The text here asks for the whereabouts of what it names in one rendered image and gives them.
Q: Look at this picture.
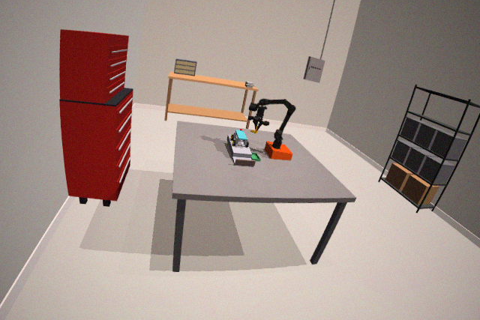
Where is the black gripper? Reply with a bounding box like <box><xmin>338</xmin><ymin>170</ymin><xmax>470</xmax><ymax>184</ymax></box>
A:
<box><xmin>248</xmin><ymin>113</ymin><xmax>270</xmax><ymax>130</ymax></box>

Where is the grey ramp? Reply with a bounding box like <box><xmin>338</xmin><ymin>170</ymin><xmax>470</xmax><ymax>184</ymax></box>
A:
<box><xmin>227</xmin><ymin>135</ymin><xmax>256</xmax><ymax>166</ymax></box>

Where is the small trolley with teal deck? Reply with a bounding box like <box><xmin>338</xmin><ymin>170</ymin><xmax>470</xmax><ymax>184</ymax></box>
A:
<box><xmin>231</xmin><ymin>130</ymin><xmax>249</xmax><ymax>147</ymax></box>

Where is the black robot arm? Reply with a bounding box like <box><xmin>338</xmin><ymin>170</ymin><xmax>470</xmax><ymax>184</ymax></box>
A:
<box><xmin>249</xmin><ymin>99</ymin><xmax>296</xmax><ymax>149</ymax></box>

